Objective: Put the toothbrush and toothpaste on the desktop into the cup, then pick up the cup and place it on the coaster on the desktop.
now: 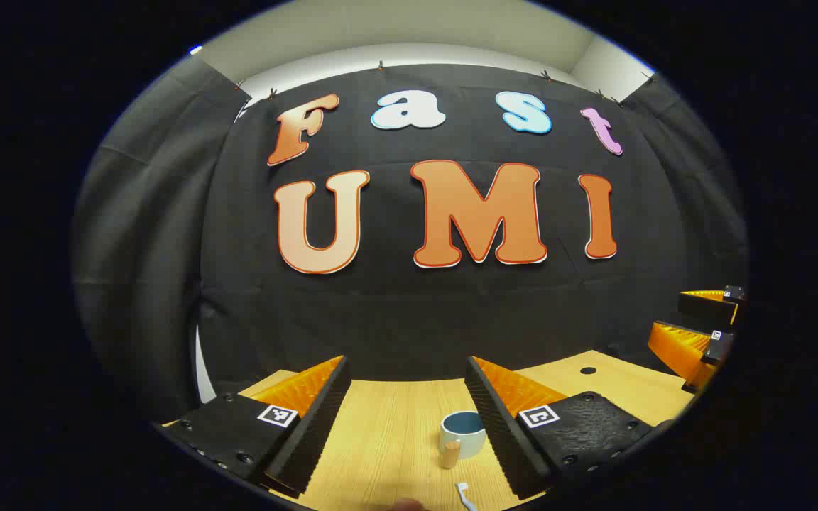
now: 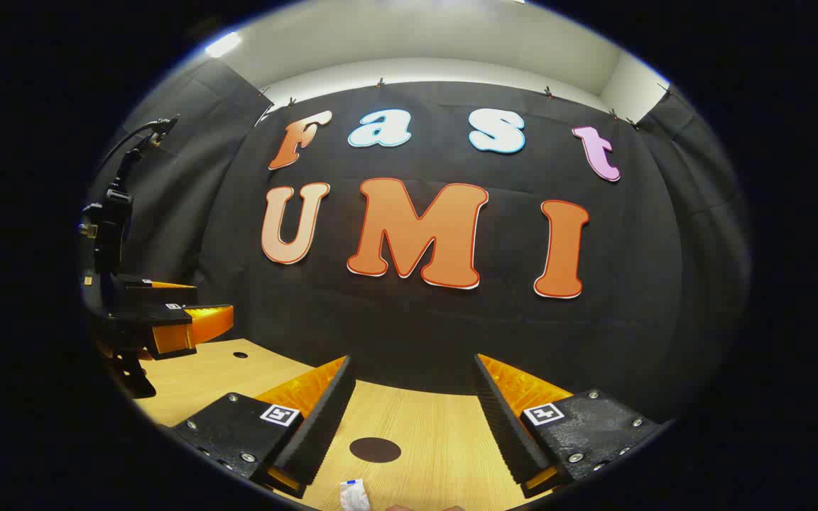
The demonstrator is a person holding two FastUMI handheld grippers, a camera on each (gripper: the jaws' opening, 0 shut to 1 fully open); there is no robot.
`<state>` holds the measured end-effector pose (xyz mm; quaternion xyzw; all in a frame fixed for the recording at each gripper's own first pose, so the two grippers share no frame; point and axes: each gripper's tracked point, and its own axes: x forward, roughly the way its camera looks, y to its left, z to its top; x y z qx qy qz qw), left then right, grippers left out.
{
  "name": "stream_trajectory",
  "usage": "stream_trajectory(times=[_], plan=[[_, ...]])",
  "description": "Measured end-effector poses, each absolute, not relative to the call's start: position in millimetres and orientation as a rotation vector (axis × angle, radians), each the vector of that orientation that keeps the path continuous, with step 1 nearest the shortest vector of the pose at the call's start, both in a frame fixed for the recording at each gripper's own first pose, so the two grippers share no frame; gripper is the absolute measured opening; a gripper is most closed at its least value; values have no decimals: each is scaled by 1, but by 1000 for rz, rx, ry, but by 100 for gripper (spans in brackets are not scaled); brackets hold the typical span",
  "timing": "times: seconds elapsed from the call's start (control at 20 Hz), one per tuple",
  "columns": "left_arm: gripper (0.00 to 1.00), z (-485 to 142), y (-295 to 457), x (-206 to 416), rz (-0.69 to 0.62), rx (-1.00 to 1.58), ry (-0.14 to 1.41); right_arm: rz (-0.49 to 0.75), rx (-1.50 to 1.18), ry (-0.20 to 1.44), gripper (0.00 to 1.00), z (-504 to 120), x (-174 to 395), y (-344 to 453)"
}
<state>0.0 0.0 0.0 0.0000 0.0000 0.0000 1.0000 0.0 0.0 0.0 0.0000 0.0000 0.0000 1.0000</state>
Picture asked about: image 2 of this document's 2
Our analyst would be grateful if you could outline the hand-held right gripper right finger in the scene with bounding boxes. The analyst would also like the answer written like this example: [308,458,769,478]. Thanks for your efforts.
[475,353,658,499]

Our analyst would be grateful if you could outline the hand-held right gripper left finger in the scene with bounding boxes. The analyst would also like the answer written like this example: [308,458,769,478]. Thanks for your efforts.
[171,355,356,499]

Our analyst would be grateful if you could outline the dark round coaster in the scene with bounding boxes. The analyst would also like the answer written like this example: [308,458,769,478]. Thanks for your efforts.
[349,437,403,464]

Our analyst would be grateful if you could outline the white toothpaste tube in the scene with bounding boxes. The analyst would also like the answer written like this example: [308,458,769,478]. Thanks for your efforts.
[340,480,371,511]

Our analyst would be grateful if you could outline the wooden desktop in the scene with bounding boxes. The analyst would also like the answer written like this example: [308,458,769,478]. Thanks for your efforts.
[132,339,573,511]

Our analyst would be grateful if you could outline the black side curtain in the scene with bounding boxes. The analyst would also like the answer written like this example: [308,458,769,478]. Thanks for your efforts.
[636,85,751,419]
[86,57,275,299]

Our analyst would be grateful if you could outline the black backdrop cloth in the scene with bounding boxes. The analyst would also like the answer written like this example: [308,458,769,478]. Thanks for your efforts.
[192,80,687,419]

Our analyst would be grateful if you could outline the ceiling light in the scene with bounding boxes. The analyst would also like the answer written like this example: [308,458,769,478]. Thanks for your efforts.
[204,32,243,59]

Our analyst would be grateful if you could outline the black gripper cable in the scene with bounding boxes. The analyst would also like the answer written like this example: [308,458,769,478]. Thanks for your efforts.
[95,116,180,182]

